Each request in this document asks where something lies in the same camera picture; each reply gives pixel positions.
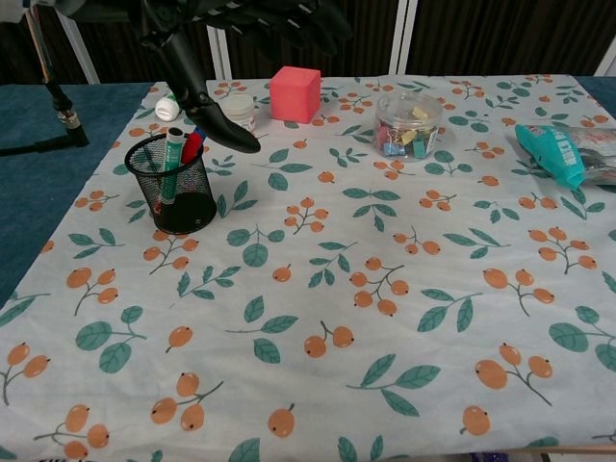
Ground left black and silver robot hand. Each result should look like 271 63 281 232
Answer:
139 0 352 155

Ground red cap marker pen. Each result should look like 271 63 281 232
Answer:
180 132 208 167

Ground green label marker pen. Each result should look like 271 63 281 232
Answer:
156 127 189 216

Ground black mesh pen holder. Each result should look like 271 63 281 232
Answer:
124 133 218 236

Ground white bottle with green label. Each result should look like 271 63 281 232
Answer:
154 89 184 122

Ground red foam cube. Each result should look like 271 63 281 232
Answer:
269 65 322 125

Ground black stand pole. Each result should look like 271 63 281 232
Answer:
0 9 90 158

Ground clear bowl of candies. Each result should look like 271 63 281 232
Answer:
373 90 444 163

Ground floral fruit print tablecloth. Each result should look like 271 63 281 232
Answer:
0 74 616 462

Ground teal snack bag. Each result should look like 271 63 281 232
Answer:
514 122 616 192

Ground white partition post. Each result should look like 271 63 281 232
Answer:
206 23 236 82
594 36 616 78
383 0 419 77
47 0 101 86

